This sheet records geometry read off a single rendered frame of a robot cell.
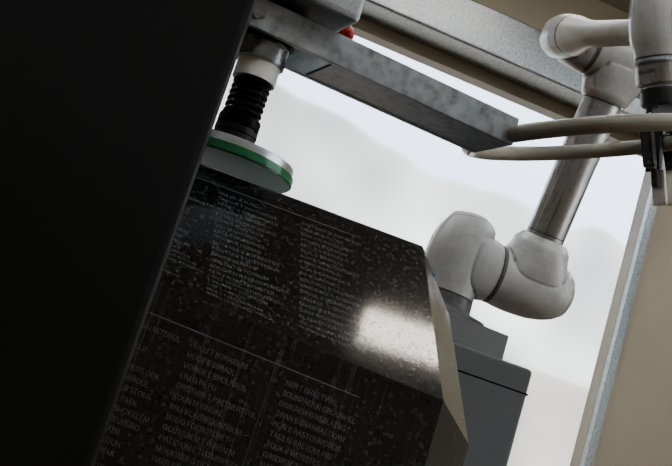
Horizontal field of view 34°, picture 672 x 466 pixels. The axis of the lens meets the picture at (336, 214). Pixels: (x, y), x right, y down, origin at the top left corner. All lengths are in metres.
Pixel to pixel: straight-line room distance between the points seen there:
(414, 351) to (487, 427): 1.16
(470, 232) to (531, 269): 0.18
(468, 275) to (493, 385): 0.29
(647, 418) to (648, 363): 0.37
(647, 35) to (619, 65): 0.56
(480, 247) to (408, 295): 1.19
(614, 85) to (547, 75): 4.43
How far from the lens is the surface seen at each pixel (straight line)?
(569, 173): 2.80
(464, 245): 2.71
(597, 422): 7.45
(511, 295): 2.76
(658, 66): 2.24
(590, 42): 2.60
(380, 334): 1.45
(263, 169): 1.63
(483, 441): 2.60
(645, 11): 2.26
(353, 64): 1.75
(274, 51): 1.72
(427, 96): 1.81
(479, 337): 2.66
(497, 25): 7.14
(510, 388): 2.62
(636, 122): 1.84
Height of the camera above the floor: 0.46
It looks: 12 degrees up
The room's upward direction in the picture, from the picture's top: 18 degrees clockwise
